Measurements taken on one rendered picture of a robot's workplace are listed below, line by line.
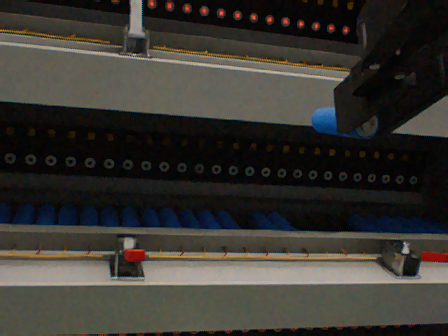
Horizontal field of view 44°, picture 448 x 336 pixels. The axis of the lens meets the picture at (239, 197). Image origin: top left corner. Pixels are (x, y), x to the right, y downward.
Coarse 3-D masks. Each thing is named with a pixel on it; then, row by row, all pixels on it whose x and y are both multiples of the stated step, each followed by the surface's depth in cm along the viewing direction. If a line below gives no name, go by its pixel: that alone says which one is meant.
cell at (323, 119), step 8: (320, 112) 38; (328, 112) 37; (312, 120) 39; (320, 120) 38; (328, 120) 36; (368, 120) 33; (376, 120) 34; (320, 128) 38; (328, 128) 37; (360, 128) 33; (368, 128) 33; (376, 128) 34; (352, 136) 34; (360, 136) 33; (368, 136) 34
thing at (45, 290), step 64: (192, 192) 64; (256, 192) 66; (320, 192) 68; (384, 192) 71; (0, 320) 43; (64, 320) 44; (128, 320) 46; (192, 320) 47; (256, 320) 49; (320, 320) 51; (384, 320) 53
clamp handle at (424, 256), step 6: (402, 246) 54; (408, 246) 53; (402, 252) 54; (408, 252) 54; (426, 252) 50; (432, 252) 50; (414, 258) 51; (420, 258) 51; (426, 258) 49; (432, 258) 49; (438, 258) 48; (444, 258) 47
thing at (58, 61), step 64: (0, 0) 59; (64, 0) 61; (128, 0) 62; (192, 0) 64; (256, 0) 66; (320, 0) 68; (0, 64) 43; (64, 64) 44; (128, 64) 45; (192, 64) 47; (256, 64) 53; (320, 64) 57
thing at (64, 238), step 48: (0, 240) 47; (48, 240) 48; (96, 240) 49; (144, 240) 50; (192, 240) 51; (240, 240) 52; (288, 240) 54; (336, 240) 55; (384, 240) 57; (432, 240) 58
